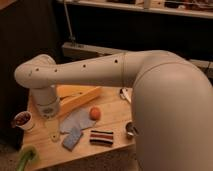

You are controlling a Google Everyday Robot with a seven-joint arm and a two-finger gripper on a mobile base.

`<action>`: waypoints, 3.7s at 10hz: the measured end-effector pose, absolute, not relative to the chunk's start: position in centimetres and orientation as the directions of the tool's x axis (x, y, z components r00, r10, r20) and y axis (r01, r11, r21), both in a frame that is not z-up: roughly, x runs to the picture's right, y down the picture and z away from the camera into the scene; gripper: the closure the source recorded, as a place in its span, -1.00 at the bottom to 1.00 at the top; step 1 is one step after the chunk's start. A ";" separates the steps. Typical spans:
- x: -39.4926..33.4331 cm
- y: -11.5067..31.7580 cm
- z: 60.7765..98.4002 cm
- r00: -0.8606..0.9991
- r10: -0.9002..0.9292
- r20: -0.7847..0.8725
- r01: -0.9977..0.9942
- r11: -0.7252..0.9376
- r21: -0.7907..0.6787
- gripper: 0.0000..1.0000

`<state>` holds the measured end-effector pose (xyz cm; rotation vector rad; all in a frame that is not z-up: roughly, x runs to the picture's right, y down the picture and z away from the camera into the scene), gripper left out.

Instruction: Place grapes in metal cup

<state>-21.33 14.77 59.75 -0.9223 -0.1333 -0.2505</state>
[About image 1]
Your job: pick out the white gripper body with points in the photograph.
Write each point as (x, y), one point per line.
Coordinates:
(47, 101)

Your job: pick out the dark grape bunch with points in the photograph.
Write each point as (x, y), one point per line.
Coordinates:
(22, 119)

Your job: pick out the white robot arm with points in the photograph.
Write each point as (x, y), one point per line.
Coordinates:
(172, 102)

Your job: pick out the white paper cup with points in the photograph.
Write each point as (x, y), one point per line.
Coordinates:
(29, 125)

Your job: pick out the small metal cup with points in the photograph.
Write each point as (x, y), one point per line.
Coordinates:
(129, 130)

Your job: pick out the yellow plastic bin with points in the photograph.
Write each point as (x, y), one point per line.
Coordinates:
(73, 96)

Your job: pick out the light blue cloth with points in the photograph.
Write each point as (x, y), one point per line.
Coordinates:
(78, 118)

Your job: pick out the blue sponge block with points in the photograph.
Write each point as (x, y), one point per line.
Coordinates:
(72, 139)

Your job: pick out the orange round fruit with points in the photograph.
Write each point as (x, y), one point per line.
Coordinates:
(95, 113)

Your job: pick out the green curved object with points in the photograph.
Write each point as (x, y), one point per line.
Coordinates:
(28, 155)

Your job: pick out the wooden table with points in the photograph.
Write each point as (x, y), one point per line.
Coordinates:
(115, 113)

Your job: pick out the striped folded cloth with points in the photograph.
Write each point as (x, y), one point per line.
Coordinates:
(101, 137)

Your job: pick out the thin metal pole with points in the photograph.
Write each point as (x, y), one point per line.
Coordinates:
(71, 36)

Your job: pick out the upper white shelf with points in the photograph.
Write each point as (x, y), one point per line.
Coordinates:
(151, 6)

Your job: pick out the white handled spoon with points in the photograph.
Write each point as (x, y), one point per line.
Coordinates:
(124, 94)

